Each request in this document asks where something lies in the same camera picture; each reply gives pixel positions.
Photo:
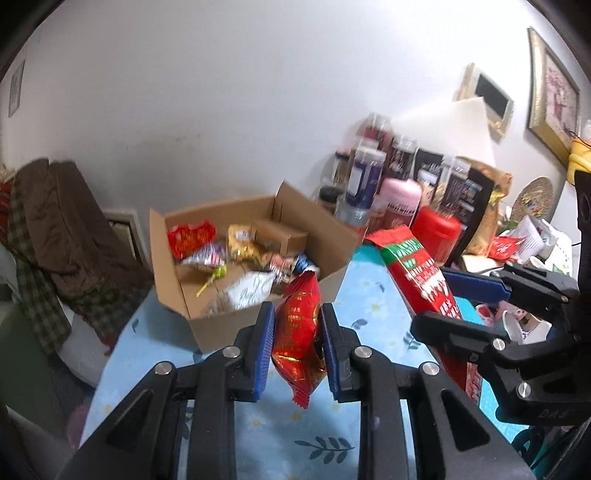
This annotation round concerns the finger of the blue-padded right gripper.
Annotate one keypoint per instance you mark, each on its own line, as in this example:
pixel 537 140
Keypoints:
pixel 464 340
pixel 475 287

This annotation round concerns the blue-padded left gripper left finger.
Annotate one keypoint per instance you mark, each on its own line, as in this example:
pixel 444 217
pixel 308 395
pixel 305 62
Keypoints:
pixel 140 438

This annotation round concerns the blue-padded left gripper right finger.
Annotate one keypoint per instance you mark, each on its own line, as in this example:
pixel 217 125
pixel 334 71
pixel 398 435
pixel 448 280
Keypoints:
pixel 415 421

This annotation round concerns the red green snack packet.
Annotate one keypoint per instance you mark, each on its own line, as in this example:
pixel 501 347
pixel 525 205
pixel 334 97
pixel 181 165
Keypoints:
pixel 422 283

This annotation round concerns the small red snack packet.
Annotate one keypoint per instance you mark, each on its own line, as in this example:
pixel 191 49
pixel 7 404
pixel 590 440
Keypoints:
pixel 297 354

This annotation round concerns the white snack bag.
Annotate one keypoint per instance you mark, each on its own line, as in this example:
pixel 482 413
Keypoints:
pixel 249 290

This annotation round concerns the red gold snack bag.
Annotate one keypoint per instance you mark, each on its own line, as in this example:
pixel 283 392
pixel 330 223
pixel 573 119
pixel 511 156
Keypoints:
pixel 185 239

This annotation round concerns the yellow round crackers pack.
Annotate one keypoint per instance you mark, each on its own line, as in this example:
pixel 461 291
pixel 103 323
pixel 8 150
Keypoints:
pixel 242 247

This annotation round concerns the gold rectangular box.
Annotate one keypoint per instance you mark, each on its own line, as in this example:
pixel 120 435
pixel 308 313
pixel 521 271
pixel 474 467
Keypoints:
pixel 279 238

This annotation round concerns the pink white cup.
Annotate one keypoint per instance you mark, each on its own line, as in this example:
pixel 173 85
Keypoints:
pixel 525 331

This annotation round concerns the red packet on clutter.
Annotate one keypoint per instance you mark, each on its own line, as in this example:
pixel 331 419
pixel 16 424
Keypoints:
pixel 504 248

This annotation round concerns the orange brown snack bag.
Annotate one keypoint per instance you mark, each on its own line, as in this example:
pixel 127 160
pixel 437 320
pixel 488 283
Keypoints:
pixel 481 242

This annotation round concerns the red canister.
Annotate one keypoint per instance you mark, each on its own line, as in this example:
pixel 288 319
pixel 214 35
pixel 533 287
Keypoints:
pixel 438 233

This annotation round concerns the blue floral tablecloth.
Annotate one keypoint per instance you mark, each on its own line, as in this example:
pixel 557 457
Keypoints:
pixel 274 438

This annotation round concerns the black stand-up pouch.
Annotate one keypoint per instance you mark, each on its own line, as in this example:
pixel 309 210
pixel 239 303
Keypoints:
pixel 470 207

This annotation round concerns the woven round mat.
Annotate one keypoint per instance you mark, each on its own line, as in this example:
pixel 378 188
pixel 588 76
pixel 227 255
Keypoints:
pixel 535 200

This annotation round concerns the pink canister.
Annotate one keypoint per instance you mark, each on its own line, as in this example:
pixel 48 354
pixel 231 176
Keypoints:
pixel 403 200

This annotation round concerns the green lollipop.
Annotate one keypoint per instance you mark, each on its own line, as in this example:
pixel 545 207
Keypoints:
pixel 216 274

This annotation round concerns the clear jar on canister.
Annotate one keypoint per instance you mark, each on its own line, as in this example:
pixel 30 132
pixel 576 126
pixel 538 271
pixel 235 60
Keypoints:
pixel 454 174

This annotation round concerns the green plaid cloth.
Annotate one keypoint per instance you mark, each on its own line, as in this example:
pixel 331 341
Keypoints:
pixel 39 295

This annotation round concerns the grey lid orange tub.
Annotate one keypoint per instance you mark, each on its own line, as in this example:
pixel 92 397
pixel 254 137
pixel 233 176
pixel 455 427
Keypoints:
pixel 356 219

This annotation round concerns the white purple snack packet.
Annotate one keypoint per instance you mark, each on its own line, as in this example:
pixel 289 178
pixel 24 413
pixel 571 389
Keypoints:
pixel 208 258

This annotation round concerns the pink floral snack packet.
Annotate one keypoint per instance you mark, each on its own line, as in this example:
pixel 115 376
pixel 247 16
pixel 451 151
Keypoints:
pixel 279 265

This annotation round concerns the blue label clear jar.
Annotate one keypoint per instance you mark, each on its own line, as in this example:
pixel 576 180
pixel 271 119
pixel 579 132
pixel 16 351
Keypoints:
pixel 365 177

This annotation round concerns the dark label clear jar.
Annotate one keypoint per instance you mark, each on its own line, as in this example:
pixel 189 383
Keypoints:
pixel 402 156

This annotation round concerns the blue tube in box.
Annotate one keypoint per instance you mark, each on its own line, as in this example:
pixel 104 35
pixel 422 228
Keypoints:
pixel 303 264

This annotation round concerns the white foam board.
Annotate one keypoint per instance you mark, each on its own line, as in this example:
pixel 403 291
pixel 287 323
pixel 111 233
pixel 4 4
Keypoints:
pixel 458 128

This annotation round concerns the yellow plush item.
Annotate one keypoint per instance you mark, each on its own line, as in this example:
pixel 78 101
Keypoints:
pixel 579 159

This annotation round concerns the tall red-filled jar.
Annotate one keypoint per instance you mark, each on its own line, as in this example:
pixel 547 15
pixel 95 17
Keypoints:
pixel 379 129

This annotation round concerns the gold framed picture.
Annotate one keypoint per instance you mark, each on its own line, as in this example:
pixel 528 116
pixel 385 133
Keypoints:
pixel 554 99

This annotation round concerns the brown jacket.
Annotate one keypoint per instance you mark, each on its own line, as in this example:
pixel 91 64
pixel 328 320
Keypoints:
pixel 72 240

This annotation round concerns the white wall intercom panel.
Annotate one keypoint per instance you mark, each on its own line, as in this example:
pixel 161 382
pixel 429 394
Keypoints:
pixel 499 106

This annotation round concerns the small wall picture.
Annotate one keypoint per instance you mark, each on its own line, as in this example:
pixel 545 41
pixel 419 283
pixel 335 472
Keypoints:
pixel 16 89

